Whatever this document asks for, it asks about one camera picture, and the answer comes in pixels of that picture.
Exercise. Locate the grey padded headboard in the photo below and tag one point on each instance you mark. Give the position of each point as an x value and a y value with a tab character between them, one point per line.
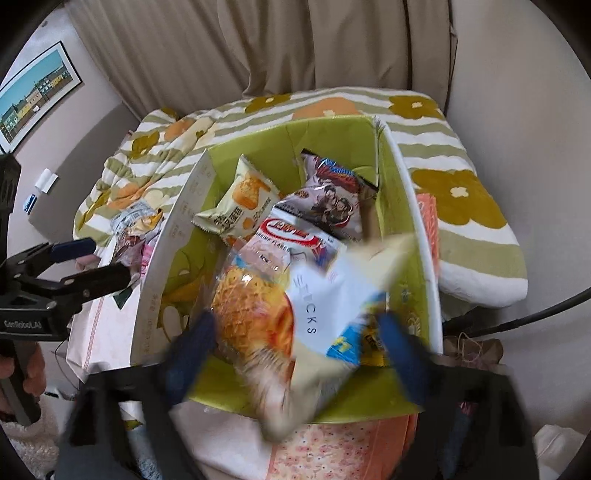
83	152

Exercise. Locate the orange floral cloth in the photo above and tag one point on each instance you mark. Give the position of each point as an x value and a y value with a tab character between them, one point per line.
332	452

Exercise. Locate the light blue clear snack packet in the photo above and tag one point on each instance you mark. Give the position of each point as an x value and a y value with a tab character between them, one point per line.
134	219

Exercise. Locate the red white shrimp flake packet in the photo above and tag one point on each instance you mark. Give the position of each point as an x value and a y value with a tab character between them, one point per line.
295	235

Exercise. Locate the person's left hand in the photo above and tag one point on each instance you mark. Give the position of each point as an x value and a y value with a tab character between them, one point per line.
34	374

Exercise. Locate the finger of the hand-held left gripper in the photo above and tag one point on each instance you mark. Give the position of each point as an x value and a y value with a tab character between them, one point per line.
97	279
69	250

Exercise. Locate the orange noodle snack packet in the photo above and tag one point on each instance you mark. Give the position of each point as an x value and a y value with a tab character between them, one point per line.
258	309

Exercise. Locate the brown black snack packet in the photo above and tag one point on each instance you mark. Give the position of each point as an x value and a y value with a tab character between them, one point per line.
127	244

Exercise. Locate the blue white small box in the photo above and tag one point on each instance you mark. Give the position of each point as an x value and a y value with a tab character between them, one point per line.
31	203

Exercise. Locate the purple chip bag with figures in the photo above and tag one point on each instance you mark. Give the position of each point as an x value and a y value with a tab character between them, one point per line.
332	203

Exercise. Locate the framed picture of houses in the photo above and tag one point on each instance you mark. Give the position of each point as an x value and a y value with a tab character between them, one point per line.
32	99

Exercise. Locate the yellow snack packet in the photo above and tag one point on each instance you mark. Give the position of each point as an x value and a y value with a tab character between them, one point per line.
375	344

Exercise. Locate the orange white biscuit packet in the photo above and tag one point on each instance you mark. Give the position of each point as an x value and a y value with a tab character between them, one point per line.
247	198

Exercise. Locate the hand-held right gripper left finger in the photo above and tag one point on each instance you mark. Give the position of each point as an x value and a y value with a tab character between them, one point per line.
194	350

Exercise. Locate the pink snack packet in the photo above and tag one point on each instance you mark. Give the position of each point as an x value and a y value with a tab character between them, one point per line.
148	258

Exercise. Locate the person's left forearm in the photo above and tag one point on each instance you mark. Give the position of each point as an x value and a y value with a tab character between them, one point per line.
27	447

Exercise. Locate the beige curtain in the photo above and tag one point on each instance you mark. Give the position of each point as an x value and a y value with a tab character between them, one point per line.
231	46

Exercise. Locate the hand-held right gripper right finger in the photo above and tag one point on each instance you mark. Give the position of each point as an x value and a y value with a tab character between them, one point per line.
401	355

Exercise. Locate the green cardboard box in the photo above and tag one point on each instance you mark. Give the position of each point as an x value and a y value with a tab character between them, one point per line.
258	143

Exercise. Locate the green striped floral blanket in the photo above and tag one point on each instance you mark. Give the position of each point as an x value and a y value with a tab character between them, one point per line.
466	207

